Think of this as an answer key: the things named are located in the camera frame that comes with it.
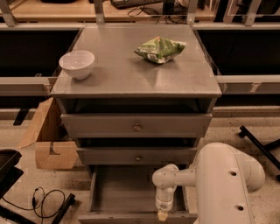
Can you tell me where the grey top drawer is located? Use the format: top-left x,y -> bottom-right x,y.
61,114 -> 212,138

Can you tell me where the black stand leg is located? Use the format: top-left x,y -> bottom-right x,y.
0,193 -> 75,224
238,126 -> 280,170

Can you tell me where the grey drawer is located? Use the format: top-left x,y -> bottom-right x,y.
61,114 -> 212,138
77,147 -> 196,165
78,165 -> 197,224

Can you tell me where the black cable on floor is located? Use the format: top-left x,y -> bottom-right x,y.
2,186 -> 67,224

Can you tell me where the black keyboard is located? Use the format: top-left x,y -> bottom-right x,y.
110,0 -> 163,10

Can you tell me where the black stand leg right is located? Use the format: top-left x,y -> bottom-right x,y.
238,126 -> 280,170

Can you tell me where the white bowl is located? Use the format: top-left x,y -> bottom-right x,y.
59,50 -> 95,80

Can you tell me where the grey middle drawer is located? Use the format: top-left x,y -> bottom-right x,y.
77,147 -> 196,165

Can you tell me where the green chip bag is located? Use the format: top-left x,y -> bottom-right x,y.
134,37 -> 186,64

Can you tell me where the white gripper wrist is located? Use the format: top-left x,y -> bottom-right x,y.
152,164 -> 179,221

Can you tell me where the grey drawer cabinet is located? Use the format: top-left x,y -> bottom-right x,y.
49,24 -> 223,224

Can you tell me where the wooden desk top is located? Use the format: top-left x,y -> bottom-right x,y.
0,0 -> 217,23

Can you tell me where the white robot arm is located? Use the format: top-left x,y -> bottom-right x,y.
152,143 -> 265,224

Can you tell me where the grey bottom drawer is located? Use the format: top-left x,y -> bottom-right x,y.
78,165 -> 197,224

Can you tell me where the black stand leg left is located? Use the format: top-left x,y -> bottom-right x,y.
0,193 -> 75,224

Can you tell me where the black tray bin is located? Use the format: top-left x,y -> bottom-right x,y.
0,149 -> 23,199

